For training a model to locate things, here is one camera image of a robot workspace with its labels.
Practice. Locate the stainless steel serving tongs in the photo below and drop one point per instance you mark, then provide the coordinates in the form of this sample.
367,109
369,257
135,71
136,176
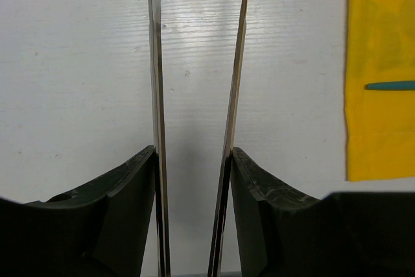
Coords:
162,216

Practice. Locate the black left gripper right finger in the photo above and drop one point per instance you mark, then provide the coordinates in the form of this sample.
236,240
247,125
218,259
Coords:
282,231

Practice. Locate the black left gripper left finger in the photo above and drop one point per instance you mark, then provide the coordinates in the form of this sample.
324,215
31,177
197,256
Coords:
97,229

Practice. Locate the yellow cloth placemat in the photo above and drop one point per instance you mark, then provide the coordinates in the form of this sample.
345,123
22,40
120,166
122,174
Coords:
380,48

